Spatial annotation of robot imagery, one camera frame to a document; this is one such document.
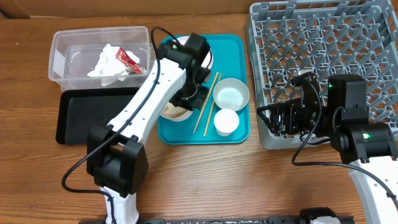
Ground pink bowl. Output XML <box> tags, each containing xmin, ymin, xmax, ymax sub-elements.
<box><xmin>160</xmin><ymin>103</ymin><xmax>193</xmax><ymax>122</ymax></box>

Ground grey bowl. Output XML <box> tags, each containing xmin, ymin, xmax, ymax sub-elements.
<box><xmin>213</xmin><ymin>78</ymin><xmax>250</xmax><ymax>111</ymax></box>

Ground white cup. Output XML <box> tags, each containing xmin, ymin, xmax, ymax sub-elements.
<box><xmin>214</xmin><ymin>109</ymin><xmax>239</xmax><ymax>136</ymax></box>

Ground red strawberry wrapper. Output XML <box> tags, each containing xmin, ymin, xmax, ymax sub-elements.
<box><xmin>116</xmin><ymin>48</ymin><xmax>146</xmax><ymax>74</ymax></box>

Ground white napkin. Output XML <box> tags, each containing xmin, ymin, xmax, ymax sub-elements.
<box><xmin>87</xmin><ymin>44</ymin><xmax>143</xmax><ymax>86</ymax></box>

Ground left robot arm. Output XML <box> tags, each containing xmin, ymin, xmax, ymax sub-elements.
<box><xmin>86</xmin><ymin>34</ymin><xmax>211</xmax><ymax>223</ymax></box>

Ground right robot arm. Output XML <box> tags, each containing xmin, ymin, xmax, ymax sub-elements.
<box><xmin>256</xmin><ymin>70</ymin><xmax>397</xmax><ymax>223</ymax></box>

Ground wooden chopstick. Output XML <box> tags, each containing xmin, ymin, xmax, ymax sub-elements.
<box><xmin>203</xmin><ymin>72</ymin><xmax>222</xmax><ymax>137</ymax></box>
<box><xmin>193</xmin><ymin>72</ymin><xmax>220</xmax><ymax>134</ymax></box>

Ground pink plate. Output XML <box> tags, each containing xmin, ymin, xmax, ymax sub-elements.
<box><xmin>177</xmin><ymin>35</ymin><xmax>214</xmax><ymax>70</ymax></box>

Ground teal serving tray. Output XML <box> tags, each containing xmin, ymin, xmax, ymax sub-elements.
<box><xmin>158</xmin><ymin>34</ymin><xmax>250</xmax><ymax>145</ymax></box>

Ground grey dish rack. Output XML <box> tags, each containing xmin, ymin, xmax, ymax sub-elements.
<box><xmin>245</xmin><ymin>0</ymin><xmax>397</xmax><ymax>133</ymax></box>

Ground clear plastic bin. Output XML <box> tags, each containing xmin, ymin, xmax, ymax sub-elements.
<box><xmin>49</xmin><ymin>26</ymin><xmax>155</xmax><ymax>91</ymax></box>

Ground black tray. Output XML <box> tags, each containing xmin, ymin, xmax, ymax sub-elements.
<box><xmin>55</xmin><ymin>87</ymin><xmax>138</xmax><ymax>145</ymax></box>

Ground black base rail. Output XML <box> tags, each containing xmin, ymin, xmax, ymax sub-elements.
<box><xmin>77</xmin><ymin>207</ymin><xmax>355</xmax><ymax>224</ymax></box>

